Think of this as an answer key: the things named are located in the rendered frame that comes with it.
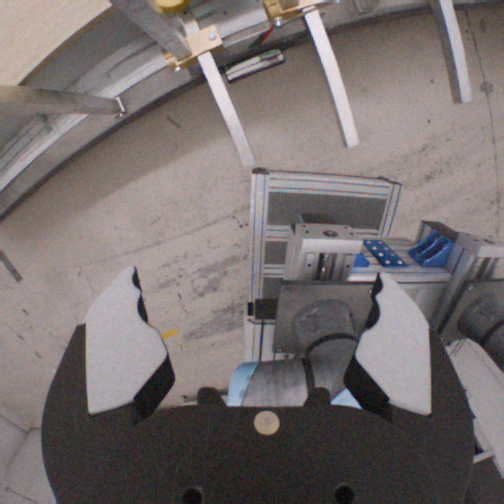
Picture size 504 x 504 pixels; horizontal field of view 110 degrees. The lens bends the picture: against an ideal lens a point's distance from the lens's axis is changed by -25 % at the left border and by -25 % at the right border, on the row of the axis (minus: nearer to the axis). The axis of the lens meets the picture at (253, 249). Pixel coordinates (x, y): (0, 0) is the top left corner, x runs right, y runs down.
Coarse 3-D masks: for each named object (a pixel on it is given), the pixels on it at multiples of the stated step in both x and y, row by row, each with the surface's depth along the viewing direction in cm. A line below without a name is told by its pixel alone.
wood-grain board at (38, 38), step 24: (0, 0) 28; (24, 0) 29; (48, 0) 31; (72, 0) 32; (96, 0) 32; (0, 24) 31; (24, 24) 32; (48, 24) 33; (72, 24) 34; (96, 24) 37; (0, 48) 34; (24, 48) 35; (48, 48) 36; (0, 72) 37; (24, 72) 38
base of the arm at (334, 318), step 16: (320, 304) 49; (336, 304) 48; (304, 320) 49; (320, 320) 46; (336, 320) 45; (352, 320) 49; (304, 336) 47; (320, 336) 44; (336, 336) 43; (352, 336) 43; (304, 352) 47
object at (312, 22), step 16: (304, 16) 39; (320, 32) 40; (320, 48) 42; (320, 64) 45; (336, 64) 43; (336, 80) 45; (336, 96) 47; (336, 112) 49; (352, 128) 50; (352, 144) 51
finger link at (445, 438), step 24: (432, 336) 8; (432, 360) 7; (432, 384) 6; (456, 384) 6; (384, 408) 6; (432, 408) 5; (456, 408) 5; (408, 432) 5; (432, 432) 5; (456, 432) 4; (432, 456) 4; (456, 456) 4; (456, 480) 3
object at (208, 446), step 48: (144, 432) 4; (192, 432) 5; (240, 432) 5; (288, 432) 5; (336, 432) 5; (384, 432) 4; (96, 480) 3; (144, 480) 4; (192, 480) 4; (240, 480) 4; (288, 480) 4; (336, 480) 4; (384, 480) 4; (432, 480) 3
